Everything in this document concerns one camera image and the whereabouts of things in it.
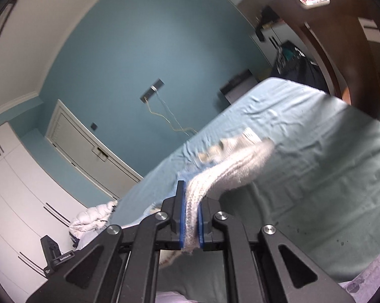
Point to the white wardrobe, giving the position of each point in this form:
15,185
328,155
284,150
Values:
13,195

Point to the white low drawer cabinet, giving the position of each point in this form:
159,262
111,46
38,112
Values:
265,47

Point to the blue and cream knit sweater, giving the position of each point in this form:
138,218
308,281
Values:
227,167

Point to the cream room door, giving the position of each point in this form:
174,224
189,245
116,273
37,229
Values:
79,145

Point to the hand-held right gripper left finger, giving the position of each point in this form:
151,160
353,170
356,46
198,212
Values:
181,217

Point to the dark wall switch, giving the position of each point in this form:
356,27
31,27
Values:
94,126

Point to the dark clothes on cabinet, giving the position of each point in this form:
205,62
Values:
267,17

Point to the white down jacket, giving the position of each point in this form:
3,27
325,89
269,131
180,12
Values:
89,219

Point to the black wall socket strip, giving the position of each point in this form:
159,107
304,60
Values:
152,90

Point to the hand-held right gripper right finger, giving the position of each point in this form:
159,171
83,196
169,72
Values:
201,227

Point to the black bag pile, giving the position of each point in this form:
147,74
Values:
300,69

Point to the dark cardboard box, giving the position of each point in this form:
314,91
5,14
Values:
240,86

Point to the bed with teal sheet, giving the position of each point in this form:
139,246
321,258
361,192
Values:
303,164

